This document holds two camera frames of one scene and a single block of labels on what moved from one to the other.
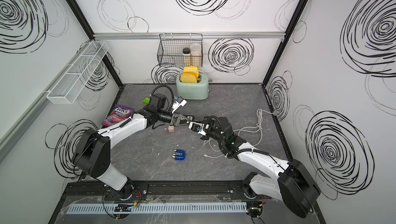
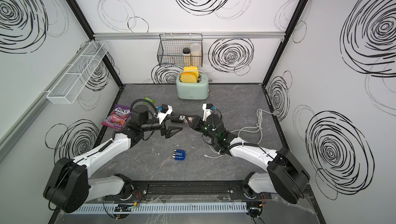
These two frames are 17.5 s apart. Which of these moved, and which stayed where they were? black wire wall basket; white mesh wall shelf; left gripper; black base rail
Moved: left gripper
Stayed: black wire wall basket; white mesh wall shelf; black base rail
